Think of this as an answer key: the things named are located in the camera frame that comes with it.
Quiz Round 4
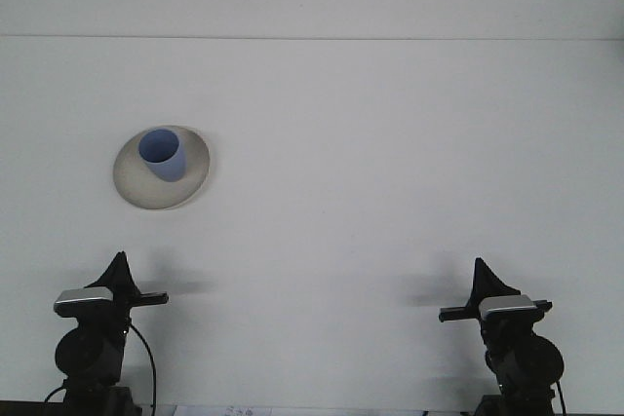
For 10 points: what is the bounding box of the pale blue cup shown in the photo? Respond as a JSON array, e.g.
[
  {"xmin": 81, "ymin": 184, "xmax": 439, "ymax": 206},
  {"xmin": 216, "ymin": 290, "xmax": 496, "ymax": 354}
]
[{"xmin": 137, "ymin": 128, "xmax": 188, "ymax": 184}]

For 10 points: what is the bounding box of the pale round plate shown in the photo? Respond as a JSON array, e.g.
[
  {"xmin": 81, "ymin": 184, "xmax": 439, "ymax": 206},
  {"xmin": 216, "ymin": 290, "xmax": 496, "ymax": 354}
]
[{"xmin": 112, "ymin": 124, "xmax": 214, "ymax": 212}]

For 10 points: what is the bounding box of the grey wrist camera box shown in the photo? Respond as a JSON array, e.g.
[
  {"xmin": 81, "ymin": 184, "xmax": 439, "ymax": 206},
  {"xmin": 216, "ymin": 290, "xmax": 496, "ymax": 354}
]
[
  {"xmin": 478, "ymin": 294, "xmax": 536, "ymax": 320},
  {"xmin": 53, "ymin": 287, "xmax": 114, "ymax": 318}
]

